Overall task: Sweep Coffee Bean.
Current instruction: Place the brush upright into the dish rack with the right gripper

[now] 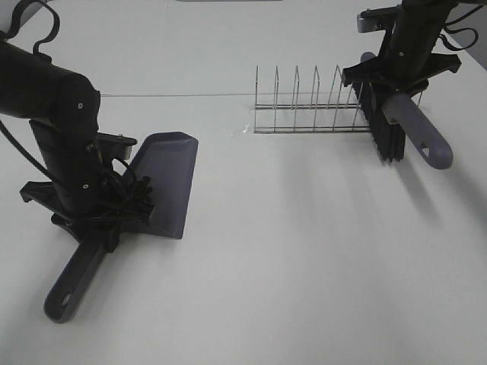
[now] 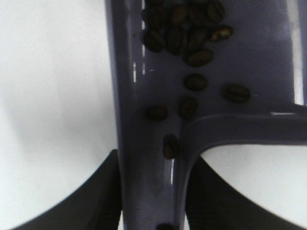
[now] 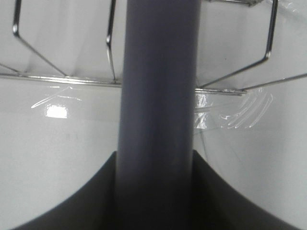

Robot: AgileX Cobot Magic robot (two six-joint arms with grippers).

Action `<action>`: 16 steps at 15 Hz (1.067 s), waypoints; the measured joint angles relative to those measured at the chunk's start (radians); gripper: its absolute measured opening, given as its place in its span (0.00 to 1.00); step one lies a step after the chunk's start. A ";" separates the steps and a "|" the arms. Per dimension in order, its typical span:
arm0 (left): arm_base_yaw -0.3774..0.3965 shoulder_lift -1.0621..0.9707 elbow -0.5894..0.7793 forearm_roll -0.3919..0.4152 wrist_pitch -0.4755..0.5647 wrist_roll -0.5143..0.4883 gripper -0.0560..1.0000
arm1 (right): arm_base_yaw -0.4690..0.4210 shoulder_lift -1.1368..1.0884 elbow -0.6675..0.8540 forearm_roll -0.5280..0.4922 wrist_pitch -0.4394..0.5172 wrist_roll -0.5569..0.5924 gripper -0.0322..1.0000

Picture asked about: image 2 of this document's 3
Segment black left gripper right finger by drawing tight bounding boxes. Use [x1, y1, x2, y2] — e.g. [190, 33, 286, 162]
[185, 157, 300, 230]

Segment grey plastic dustpan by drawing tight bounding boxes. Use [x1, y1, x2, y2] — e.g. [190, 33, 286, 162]
[106, 0, 307, 230]

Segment pile of coffee beans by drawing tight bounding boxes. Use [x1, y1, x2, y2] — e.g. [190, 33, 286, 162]
[135, 0, 237, 230]

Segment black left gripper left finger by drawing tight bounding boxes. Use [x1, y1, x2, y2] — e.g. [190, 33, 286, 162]
[17, 149, 122, 230]

